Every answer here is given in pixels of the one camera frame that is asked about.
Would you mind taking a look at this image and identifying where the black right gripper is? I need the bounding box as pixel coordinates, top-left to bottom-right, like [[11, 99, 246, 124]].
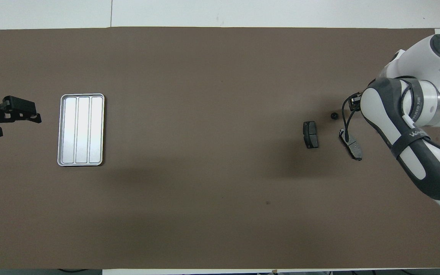
[[348, 93, 362, 111]]

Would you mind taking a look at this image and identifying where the silver metal tray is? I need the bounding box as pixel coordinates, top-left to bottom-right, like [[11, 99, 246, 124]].
[[57, 94, 105, 167]]

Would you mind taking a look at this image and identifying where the curved grey brake pad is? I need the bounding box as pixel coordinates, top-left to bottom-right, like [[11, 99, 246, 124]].
[[338, 129, 362, 161]]

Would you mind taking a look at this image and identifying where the rectangular grey brake pad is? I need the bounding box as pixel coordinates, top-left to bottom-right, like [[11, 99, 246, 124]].
[[303, 121, 319, 149]]

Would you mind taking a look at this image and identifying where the brown table mat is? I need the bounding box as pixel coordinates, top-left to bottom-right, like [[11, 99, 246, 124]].
[[0, 27, 440, 270]]

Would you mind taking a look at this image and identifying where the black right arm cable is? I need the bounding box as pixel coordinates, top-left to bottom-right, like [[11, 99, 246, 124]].
[[341, 76, 421, 149]]

